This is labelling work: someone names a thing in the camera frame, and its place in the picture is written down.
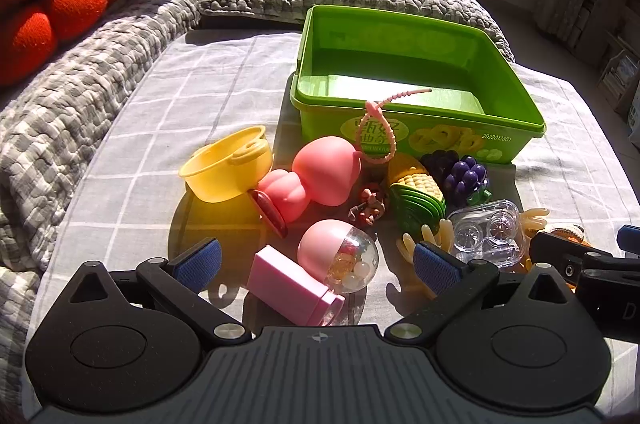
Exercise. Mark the tan rubber hand toy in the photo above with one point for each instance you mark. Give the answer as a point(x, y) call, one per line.
point(534, 220)
point(443, 238)

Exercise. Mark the green plastic storage bin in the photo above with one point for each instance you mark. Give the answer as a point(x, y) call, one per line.
point(448, 86)

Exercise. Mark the pink rectangular box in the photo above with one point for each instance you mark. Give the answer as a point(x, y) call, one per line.
point(288, 289)

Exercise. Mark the yellow toy pot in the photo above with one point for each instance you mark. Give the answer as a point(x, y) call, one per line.
point(229, 167)

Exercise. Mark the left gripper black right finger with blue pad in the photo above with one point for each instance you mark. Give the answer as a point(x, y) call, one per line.
point(456, 286)

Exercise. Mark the purple toy grapes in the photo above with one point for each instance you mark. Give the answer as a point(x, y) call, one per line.
point(463, 181)

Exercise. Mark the pink clear capsule ball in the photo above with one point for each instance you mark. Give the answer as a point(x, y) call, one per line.
point(339, 255)

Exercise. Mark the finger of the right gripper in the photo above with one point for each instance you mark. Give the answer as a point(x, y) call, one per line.
point(628, 239)

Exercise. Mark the small brown figurine keychain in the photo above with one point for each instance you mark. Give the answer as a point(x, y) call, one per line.
point(370, 208)

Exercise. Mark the red toy food slice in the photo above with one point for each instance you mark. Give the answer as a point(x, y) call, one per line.
point(268, 212)

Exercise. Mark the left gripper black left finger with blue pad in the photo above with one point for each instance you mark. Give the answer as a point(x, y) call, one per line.
point(175, 287)

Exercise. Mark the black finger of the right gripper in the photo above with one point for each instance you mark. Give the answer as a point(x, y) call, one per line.
point(596, 275)

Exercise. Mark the wooden bookshelf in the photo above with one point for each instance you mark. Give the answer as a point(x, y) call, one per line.
point(606, 37)

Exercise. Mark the grey checked blanket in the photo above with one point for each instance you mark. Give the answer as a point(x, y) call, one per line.
point(51, 125)

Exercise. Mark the pink pig toy with strap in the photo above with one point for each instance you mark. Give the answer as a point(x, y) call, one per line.
point(325, 170)

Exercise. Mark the toy corn cob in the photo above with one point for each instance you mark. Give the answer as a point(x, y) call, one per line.
point(415, 197)

